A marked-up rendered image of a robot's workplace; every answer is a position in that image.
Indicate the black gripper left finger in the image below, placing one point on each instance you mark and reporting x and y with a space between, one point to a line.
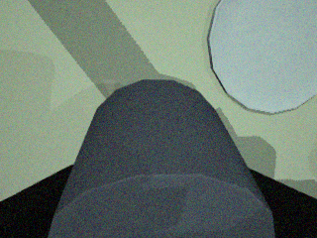
29 213

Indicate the dark blue-grey cylinder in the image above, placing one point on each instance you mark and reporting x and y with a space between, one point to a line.
158 162

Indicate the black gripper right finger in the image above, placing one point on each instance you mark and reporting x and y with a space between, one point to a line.
294 213

